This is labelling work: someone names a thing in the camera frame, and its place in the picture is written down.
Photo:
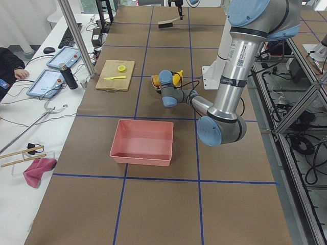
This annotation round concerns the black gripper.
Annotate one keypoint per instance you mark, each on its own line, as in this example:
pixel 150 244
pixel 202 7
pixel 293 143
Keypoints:
pixel 180 10

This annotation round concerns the beige hand brush black bristles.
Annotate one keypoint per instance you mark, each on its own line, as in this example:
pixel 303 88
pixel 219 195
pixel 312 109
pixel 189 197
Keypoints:
pixel 167 23

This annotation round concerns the yellow toy corn cob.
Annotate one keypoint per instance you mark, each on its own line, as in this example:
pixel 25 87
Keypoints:
pixel 177 78

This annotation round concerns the brown toy potato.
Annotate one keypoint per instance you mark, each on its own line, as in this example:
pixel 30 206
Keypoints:
pixel 155 81

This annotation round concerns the beige plastic dustpan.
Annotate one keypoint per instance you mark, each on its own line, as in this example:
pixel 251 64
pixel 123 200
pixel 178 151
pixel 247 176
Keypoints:
pixel 158 90

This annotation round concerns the pink plastic bin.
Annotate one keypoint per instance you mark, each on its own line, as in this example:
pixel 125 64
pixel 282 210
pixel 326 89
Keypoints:
pixel 143 142

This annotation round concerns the person's hand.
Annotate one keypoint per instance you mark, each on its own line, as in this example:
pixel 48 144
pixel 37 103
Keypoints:
pixel 21 74

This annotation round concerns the yellow toy lemon slice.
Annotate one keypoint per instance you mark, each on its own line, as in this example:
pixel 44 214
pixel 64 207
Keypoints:
pixel 121 68

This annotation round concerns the black power adapter box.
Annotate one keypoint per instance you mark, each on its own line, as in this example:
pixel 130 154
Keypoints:
pixel 98 38

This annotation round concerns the yellow plastic toy knife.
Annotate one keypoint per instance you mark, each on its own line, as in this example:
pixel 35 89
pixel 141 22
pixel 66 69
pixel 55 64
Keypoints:
pixel 113 78

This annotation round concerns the bamboo cutting board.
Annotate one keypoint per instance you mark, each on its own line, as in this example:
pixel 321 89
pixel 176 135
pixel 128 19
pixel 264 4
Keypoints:
pixel 110 70

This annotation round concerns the black keyboard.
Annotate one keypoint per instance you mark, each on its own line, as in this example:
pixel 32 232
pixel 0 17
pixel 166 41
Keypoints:
pixel 67 39

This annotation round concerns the far blue teach pendant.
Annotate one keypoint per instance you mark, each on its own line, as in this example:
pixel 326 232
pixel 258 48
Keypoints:
pixel 67 55

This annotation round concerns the blue teach pendant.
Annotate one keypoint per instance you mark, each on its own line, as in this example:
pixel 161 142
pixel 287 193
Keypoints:
pixel 47 84
pixel 67 55

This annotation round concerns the black water bottle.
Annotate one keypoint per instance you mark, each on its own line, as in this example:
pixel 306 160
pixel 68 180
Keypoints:
pixel 68 76

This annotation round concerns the black computer mouse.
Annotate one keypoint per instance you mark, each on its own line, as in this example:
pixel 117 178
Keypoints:
pixel 49 50

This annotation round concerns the near blue teach pendant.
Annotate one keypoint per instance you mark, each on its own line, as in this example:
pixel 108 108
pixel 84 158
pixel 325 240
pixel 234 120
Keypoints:
pixel 47 84

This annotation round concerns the metal reacher grabber stick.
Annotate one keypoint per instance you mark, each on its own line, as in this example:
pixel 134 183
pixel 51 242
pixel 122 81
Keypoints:
pixel 48 111

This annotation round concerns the wooden stick rack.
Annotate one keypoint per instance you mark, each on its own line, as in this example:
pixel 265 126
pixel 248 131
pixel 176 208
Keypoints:
pixel 24 155

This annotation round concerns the pink cloth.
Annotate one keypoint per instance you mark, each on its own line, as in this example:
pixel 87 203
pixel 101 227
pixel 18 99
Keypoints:
pixel 34 172

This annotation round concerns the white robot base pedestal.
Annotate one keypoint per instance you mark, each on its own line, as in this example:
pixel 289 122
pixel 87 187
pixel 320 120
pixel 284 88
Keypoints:
pixel 211 74

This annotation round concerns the aluminium frame post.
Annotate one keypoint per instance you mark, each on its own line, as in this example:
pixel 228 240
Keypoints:
pixel 73 27

